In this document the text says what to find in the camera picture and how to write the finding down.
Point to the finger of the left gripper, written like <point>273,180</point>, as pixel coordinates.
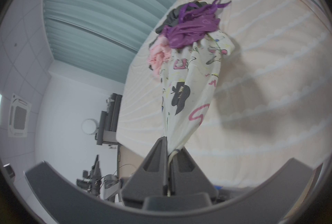
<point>97,169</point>

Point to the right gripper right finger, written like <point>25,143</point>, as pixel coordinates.
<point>189,178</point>

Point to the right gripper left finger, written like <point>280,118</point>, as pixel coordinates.
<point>151,173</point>

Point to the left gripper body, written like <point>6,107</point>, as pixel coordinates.
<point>90,182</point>

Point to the white printed garment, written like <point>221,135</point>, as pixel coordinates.
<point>192,80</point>

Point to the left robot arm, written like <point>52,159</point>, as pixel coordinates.
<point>112,189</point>

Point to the bed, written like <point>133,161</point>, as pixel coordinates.
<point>272,75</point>

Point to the dark grey equipment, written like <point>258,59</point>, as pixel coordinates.
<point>112,114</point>

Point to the white ceiling air vent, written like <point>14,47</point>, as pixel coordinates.
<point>19,116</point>

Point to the pink garment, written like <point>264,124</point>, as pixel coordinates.
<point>159,55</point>

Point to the purple satin garment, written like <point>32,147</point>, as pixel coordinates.
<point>189,30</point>

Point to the black garment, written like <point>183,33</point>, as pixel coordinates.
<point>172,16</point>

